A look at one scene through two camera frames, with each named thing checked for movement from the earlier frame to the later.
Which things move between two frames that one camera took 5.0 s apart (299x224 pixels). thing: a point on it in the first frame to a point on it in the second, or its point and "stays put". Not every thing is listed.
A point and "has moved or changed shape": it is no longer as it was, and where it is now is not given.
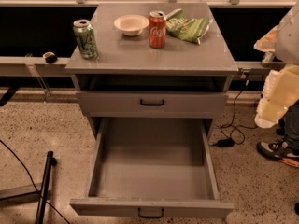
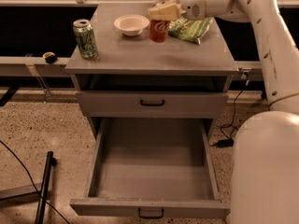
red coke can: [157, 29] has moved or changed shape
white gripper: [288, 39] to [192, 1]
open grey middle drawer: [152, 164] stays put
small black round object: [49, 57] stays put
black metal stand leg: [44, 189] stays put
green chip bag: [190, 29] stays put
